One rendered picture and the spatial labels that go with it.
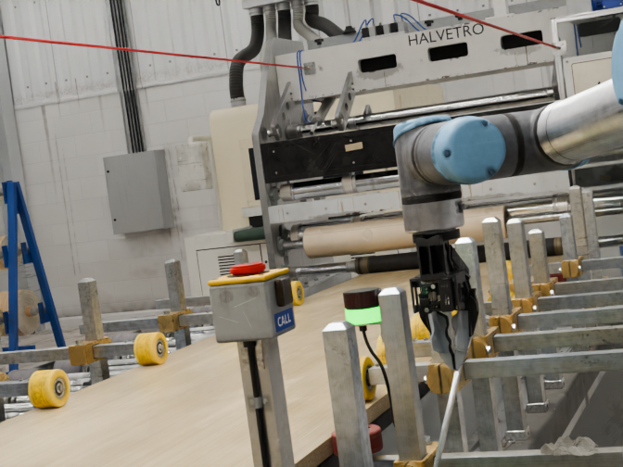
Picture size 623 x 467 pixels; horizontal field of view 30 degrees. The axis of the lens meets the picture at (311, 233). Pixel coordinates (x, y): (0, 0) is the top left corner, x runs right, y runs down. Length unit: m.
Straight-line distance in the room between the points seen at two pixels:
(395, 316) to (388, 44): 3.03
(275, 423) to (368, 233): 3.20
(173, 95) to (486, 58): 7.59
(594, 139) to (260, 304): 0.51
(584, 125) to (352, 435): 0.50
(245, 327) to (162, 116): 10.76
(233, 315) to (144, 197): 10.64
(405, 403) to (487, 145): 0.43
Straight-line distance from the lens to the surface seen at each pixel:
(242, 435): 1.99
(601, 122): 1.48
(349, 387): 1.53
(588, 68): 4.23
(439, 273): 1.70
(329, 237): 4.52
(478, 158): 1.59
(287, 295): 1.28
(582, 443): 1.79
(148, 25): 12.11
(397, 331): 1.76
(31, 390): 2.53
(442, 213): 1.71
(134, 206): 11.96
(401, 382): 1.78
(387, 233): 4.44
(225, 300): 1.27
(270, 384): 1.28
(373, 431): 1.86
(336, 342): 1.53
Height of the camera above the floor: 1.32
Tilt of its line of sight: 3 degrees down
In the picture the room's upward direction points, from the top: 8 degrees counter-clockwise
